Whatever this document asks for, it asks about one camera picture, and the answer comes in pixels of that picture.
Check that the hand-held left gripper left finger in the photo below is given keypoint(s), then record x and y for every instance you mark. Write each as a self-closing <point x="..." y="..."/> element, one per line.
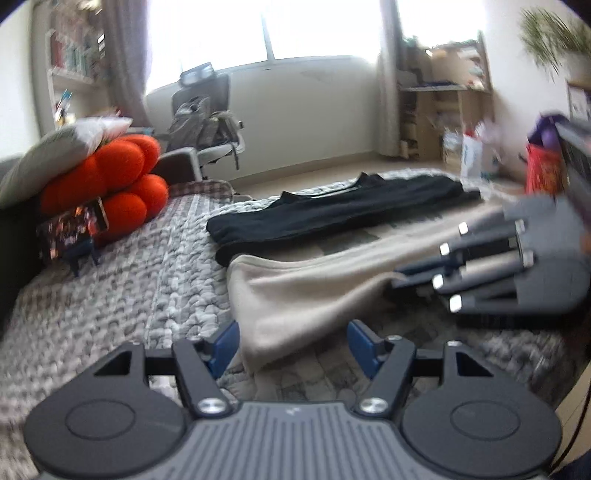
<point x="224" y="350"/>

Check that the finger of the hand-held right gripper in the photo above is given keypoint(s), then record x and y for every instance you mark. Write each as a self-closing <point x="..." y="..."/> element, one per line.
<point x="489" y="242"/>
<point x="489" y="295"/>

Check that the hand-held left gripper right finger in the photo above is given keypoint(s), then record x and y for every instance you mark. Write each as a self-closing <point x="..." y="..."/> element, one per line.
<point x="364" y="350"/>

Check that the beige garment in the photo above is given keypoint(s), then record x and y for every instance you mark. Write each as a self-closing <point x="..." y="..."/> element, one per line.
<point x="300" y="295"/>

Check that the black shirt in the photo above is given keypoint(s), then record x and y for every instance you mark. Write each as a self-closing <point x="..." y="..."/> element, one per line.
<point x="323" y="212"/>

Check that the white paper bag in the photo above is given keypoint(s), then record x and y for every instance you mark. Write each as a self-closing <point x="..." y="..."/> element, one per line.
<point x="471" y="157"/>

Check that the red patterned bag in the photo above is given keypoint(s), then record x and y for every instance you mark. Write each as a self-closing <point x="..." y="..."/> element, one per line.
<point x="542" y="170"/>

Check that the grey checkered knit blanket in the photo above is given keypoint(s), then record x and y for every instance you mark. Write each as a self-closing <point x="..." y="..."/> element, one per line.
<point x="115" y="300"/>

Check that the purple ball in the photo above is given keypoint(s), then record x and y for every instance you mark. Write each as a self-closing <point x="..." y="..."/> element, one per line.
<point x="545" y="134"/>

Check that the wooden shelf desk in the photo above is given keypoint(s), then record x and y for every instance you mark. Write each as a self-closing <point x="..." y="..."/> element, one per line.
<point x="461" y="92"/>

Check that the blue chair-shaped phone stand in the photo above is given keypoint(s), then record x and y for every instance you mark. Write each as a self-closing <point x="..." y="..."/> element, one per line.
<point x="81" y="254"/>

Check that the grey patterned curtain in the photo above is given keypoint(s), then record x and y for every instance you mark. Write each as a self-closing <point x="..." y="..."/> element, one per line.
<point x="390" y="92"/>
<point x="129" y="60"/>

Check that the smartphone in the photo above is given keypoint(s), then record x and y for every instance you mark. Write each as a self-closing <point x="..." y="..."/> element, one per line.
<point x="69" y="230"/>

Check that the orange plush cushion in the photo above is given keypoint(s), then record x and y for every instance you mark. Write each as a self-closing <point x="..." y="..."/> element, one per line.
<point x="111" y="166"/>

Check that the green potted plant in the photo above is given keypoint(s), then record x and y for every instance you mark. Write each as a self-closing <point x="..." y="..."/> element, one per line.
<point x="554" y="32"/>

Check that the grey backpack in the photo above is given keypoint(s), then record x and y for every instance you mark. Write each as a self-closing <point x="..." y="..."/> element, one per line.
<point x="194" y="124"/>

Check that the dark grey sofa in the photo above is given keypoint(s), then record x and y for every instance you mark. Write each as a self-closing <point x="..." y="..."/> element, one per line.
<point x="14" y="258"/>

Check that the grey office chair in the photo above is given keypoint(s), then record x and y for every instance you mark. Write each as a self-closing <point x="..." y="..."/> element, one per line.
<point x="217" y="92"/>

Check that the light grey pillow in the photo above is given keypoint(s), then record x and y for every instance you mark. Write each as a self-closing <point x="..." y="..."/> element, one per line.
<point x="55" y="147"/>

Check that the white bookshelf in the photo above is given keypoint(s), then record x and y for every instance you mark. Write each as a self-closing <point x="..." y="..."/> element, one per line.
<point x="69" y="50"/>

